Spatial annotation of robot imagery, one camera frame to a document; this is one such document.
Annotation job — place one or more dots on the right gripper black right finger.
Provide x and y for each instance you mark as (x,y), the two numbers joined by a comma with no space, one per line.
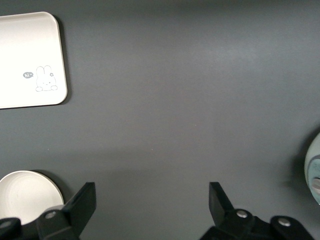
(225,220)

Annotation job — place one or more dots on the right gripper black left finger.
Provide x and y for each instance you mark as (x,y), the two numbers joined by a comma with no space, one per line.
(75,212)

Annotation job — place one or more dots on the round beige plate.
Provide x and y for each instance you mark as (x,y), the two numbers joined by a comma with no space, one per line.
(27,195)

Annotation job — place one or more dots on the beige rabbit print tray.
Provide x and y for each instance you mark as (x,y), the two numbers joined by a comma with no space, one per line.
(27,57)

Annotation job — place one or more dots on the pale green electric pot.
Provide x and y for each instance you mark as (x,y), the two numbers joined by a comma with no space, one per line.
(313,165)

